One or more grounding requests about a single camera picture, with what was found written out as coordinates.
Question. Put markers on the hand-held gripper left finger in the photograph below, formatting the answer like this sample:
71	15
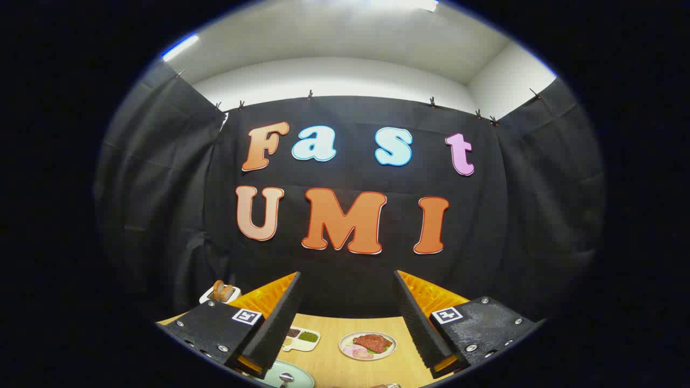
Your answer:
277	323

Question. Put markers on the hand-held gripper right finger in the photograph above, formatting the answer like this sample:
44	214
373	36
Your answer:
420	328

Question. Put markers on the metal spoon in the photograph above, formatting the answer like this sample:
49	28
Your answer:
287	378

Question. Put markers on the white divided tray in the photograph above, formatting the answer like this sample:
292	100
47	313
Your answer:
302	345

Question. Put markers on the pile of green beans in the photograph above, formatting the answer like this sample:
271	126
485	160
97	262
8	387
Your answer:
308	337

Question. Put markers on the green lettuce leaf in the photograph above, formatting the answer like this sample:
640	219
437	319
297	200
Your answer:
385	350

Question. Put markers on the brown steak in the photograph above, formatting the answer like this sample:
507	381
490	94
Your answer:
372	343

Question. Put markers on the toast bread slice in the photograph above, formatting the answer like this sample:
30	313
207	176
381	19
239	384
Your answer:
218	290
227	293

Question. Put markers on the pale green plate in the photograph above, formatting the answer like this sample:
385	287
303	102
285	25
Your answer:
302	377

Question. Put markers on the red ham slice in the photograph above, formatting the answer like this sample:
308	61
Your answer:
365	354

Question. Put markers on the pink ham slice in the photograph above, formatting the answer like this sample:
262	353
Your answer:
353	351

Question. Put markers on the white round plate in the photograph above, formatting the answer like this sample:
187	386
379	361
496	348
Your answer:
347	340

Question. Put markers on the white toaster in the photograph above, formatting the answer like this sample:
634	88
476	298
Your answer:
206	296

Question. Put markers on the row of cloth clips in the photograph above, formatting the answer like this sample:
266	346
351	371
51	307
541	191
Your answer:
432	102

